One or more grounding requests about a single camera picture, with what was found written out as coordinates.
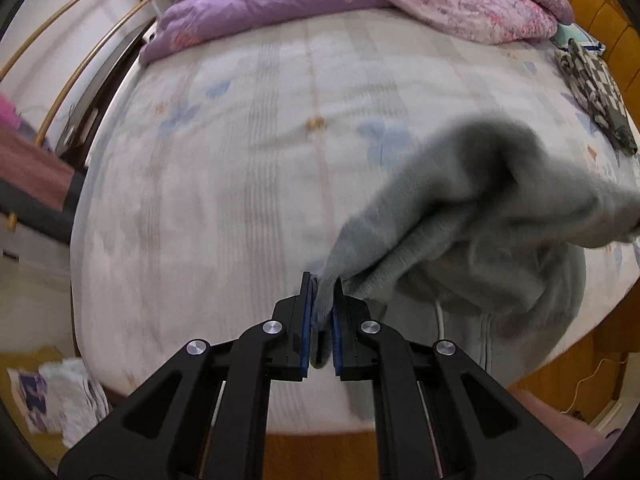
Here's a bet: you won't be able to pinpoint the maroon cloth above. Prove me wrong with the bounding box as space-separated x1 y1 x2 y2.
0 92 76 211

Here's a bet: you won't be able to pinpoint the papers on floor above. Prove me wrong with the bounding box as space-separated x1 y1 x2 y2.
7 357 111 450

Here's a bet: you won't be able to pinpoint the black white checkered cloth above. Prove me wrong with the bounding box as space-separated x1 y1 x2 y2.
553 39 639 157

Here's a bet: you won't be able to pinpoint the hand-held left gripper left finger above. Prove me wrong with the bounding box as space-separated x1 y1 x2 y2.
57 271 321 480

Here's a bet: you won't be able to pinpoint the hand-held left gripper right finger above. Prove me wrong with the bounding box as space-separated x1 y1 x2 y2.
330 277 585 480

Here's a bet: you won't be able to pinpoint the pale teal pillow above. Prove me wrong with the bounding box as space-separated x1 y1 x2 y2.
552 22 607 54

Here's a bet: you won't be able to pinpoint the wooden headboard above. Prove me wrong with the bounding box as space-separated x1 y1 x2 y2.
532 0 640 161

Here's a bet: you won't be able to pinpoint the curved brass rail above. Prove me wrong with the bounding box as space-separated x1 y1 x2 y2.
0 0 147 81
36 0 167 146

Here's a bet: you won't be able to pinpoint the purple quilt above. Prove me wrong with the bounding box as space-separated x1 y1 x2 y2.
139 0 396 65

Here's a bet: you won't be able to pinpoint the white cable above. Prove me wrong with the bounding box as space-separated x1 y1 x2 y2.
569 354 632 417

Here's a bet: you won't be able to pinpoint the person's leg in pink pants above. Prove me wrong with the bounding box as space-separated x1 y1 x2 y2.
505 387 623 480

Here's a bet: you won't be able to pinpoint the bed with pale printed sheet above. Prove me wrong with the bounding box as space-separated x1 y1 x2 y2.
70 5 640 436

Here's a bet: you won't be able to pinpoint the grey hoodie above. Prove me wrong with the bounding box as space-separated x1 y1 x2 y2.
310 120 640 418

